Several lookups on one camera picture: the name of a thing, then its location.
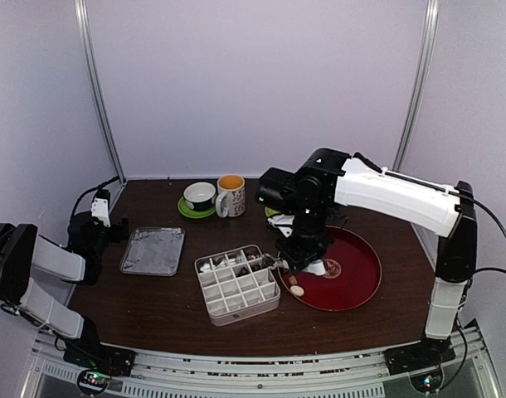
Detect green saucer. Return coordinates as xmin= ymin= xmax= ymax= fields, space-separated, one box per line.
xmin=178 ymin=197 xmax=216 ymax=219

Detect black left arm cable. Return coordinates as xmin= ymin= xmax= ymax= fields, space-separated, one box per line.
xmin=70 ymin=176 xmax=120 ymax=225

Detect bunny print tin lid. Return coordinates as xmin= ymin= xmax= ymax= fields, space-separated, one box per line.
xmin=119 ymin=227 xmax=186 ymax=277

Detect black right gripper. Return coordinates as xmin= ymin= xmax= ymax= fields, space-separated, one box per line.
xmin=275 ymin=202 xmax=335 ymax=273

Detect aluminium frame post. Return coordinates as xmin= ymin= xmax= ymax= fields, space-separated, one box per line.
xmin=74 ymin=0 xmax=126 ymax=184
xmin=392 ymin=0 xmax=440 ymax=172

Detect red round tray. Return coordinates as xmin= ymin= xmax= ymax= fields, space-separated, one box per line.
xmin=278 ymin=226 xmax=382 ymax=312

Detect white metal tongs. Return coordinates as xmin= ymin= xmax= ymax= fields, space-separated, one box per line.
xmin=267 ymin=213 xmax=333 ymax=276

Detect right aluminium frame post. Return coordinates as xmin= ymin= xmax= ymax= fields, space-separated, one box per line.
xmin=392 ymin=0 xmax=440 ymax=172

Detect silver divided tin box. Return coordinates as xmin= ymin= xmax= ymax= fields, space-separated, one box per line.
xmin=194 ymin=245 xmax=280 ymax=327

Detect lime green bowl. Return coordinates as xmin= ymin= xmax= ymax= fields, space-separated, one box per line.
xmin=265 ymin=207 xmax=279 ymax=217

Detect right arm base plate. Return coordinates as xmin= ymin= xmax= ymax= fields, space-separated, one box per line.
xmin=383 ymin=339 xmax=456 ymax=376

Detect left aluminium frame post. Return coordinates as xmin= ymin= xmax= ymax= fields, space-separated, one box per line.
xmin=74 ymin=0 xmax=126 ymax=184

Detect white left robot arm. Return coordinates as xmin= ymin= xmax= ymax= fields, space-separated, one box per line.
xmin=0 ymin=187 xmax=129 ymax=368

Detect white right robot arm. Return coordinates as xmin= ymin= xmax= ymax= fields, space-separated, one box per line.
xmin=255 ymin=148 xmax=478 ymax=366

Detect aluminium front rail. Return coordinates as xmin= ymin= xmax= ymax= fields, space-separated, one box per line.
xmin=20 ymin=342 xmax=499 ymax=398

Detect white patterned mug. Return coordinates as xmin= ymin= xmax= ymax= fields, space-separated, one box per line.
xmin=215 ymin=175 xmax=246 ymax=218

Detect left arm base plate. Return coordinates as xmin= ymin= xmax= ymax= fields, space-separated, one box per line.
xmin=63 ymin=341 xmax=136 ymax=376

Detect dark white-lined cup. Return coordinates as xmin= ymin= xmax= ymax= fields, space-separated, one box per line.
xmin=182 ymin=182 xmax=217 ymax=209

